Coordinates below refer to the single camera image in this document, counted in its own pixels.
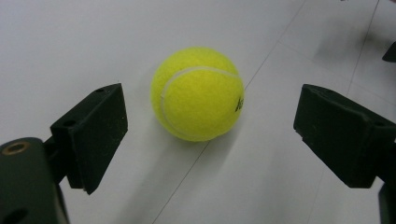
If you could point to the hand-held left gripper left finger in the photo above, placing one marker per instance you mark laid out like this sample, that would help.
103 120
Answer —
93 137

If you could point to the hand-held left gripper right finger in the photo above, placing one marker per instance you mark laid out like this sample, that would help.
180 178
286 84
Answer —
345 137

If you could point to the yellow tennis ball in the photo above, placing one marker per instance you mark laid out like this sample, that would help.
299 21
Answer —
197 95

